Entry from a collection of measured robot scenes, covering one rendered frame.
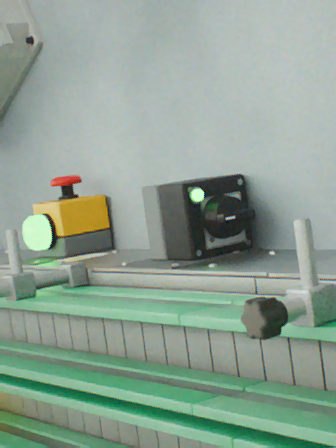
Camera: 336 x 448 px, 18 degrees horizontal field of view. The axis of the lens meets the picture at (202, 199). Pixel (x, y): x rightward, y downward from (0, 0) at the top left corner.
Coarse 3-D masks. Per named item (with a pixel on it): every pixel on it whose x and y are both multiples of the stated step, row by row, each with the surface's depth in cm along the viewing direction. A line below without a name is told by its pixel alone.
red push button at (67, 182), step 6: (54, 180) 133; (60, 180) 132; (66, 180) 132; (72, 180) 132; (78, 180) 133; (54, 186) 133; (60, 186) 134; (66, 186) 133; (72, 186) 134; (66, 192) 133; (72, 192) 134
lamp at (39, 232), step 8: (32, 216) 131; (40, 216) 131; (48, 216) 131; (24, 224) 131; (32, 224) 130; (40, 224) 130; (48, 224) 130; (24, 232) 131; (32, 232) 130; (40, 232) 129; (48, 232) 130; (24, 240) 132; (32, 240) 130; (40, 240) 129; (48, 240) 130; (32, 248) 131; (40, 248) 130; (48, 248) 131
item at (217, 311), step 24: (48, 288) 116; (72, 288) 113; (96, 288) 110; (120, 288) 107; (72, 312) 100; (96, 312) 97; (120, 312) 93; (144, 312) 90; (168, 312) 87; (192, 312) 86; (216, 312) 84; (240, 312) 82; (288, 336) 75; (312, 336) 73
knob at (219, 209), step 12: (216, 204) 106; (228, 204) 106; (240, 204) 107; (204, 216) 106; (216, 216) 105; (228, 216) 104; (240, 216) 105; (252, 216) 106; (216, 228) 106; (228, 228) 106; (240, 228) 107
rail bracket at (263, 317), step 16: (304, 224) 73; (304, 240) 73; (304, 256) 73; (304, 272) 73; (288, 288) 74; (304, 288) 73; (320, 288) 73; (256, 304) 70; (272, 304) 70; (288, 304) 72; (304, 304) 72; (320, 304) 73; (256, 320) 70; (272, 320) 70; (288, 320) 72; (304, 320) 73; (320, 320) 72; (256, 336) 71; (272, 336) 70
